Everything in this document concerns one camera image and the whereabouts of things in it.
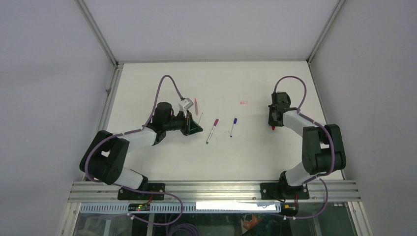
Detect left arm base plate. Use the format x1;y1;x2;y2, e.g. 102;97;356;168
117;182;166;201

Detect white pen green end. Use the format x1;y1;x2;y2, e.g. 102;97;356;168
206;125;216;144

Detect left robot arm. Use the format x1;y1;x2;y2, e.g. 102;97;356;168
79;102;203;200

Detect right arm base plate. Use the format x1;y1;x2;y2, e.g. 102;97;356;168
260;181;310;201

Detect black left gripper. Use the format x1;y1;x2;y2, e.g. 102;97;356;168
164;110;203;136

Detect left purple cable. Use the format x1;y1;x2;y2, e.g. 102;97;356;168
84;75;201;236

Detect white slotted cable duct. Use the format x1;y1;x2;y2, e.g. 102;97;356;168
80;201;281;214

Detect aluminium front rail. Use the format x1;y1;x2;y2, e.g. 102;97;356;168
68;180;361;203

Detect pink highlighter pen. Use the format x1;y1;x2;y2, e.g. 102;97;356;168
194;98;199;116

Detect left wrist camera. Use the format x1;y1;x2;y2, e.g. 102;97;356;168
179;98;194;117

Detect orange object under table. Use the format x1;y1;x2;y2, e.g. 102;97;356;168
241;214;261;231

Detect white pen blue end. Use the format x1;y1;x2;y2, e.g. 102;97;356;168
230;123;236;137

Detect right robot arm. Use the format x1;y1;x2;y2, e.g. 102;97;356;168
268;92;347;199

